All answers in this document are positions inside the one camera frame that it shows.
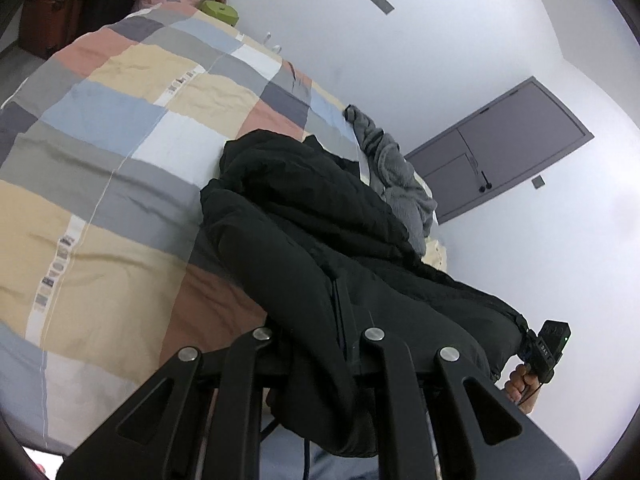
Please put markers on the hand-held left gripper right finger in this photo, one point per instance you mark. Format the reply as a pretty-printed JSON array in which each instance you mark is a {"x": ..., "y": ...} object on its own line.
[{"x": 395, "y": 390}]

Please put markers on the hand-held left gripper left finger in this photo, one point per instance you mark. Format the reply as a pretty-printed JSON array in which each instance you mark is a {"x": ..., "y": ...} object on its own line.
[{"x": 245, "y": 375}]

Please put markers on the black puffer jacket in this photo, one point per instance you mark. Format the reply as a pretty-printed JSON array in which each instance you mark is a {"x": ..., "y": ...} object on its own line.
[{"x": 310, "y": 235}]

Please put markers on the person's right hand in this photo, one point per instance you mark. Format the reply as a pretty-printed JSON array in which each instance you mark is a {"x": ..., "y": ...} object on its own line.
[{"x": 517, "y": 385}]

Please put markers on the blue jeans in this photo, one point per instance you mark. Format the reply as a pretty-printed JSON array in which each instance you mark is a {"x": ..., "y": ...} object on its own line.
[{"x": 340, "y": 467}]

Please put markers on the grey fleece garment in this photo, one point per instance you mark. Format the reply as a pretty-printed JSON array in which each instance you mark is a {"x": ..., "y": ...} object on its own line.
[{"x": 400, "y": 185}]

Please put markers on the grey door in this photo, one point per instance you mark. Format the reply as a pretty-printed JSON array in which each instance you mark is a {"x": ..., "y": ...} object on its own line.
[{"x": 510, "y": 135}]

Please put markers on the patchwork bed cover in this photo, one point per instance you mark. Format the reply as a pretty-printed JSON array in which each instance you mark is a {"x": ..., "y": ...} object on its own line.
[{"x": 100, "y": 160}]

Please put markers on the green roll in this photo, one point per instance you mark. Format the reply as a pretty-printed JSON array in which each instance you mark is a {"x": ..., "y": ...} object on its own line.
[{"x": 220, "y": 12}]

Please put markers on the red suitcase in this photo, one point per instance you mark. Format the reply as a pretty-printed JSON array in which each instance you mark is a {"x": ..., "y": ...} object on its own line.
[{"x": 52, "y": 25}]

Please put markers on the small grey wall switch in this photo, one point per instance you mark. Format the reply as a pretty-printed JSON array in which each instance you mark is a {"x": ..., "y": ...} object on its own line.
[{"x": 538, "y": 182}]

